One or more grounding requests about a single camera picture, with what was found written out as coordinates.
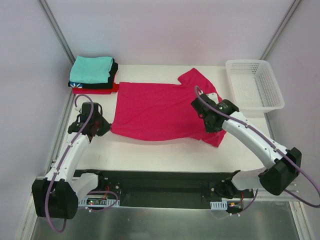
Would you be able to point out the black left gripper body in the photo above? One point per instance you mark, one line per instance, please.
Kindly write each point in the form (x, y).
(101, 125)

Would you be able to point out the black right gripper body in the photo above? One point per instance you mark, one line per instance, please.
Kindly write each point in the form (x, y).
(200, 105)

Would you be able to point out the white plastic laundry basket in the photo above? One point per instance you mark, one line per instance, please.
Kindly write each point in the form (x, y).
(253, 86)

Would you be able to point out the pink t shirt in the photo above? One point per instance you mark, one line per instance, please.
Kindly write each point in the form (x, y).
(163, 111)

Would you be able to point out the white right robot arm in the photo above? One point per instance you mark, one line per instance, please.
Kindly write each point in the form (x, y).
(279, 163)

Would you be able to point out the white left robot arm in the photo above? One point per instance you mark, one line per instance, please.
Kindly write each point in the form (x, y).
(57, 195)

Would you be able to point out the red folded t shirt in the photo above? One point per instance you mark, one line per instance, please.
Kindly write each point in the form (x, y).
(114, 89)

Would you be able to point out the black folded t shirt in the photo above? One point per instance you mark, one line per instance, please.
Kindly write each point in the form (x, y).
(108, 85)

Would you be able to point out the teal folded t shirt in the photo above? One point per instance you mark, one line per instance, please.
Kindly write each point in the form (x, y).
(91, 70)

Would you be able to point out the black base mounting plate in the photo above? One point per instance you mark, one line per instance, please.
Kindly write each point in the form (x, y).
(152, 189)

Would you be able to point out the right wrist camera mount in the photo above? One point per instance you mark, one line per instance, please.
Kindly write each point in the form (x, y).
(214, 97)

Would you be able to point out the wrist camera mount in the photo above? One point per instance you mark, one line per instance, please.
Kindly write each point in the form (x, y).
(214, 97)
(78, 108)

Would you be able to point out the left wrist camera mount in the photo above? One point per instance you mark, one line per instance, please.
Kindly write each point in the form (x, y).
(78, 108)

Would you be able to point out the left white cable duct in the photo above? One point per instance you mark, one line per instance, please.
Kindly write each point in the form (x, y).
(98, 203)

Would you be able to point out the white cable duct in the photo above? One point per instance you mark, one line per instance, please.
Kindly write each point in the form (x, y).
(98, 203)
(219, 205)

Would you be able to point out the right white cable duct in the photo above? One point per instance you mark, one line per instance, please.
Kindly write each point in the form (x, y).
(219, 205)

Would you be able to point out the right aluminium corner post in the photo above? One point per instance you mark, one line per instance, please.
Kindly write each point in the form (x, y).
(295, 4)

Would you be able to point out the aluminium corner post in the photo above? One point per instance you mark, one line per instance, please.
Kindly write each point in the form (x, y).
(295, 4)
(57, 30)

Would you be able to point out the left aluminium corner post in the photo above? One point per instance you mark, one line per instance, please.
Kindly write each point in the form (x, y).
(57, 30)

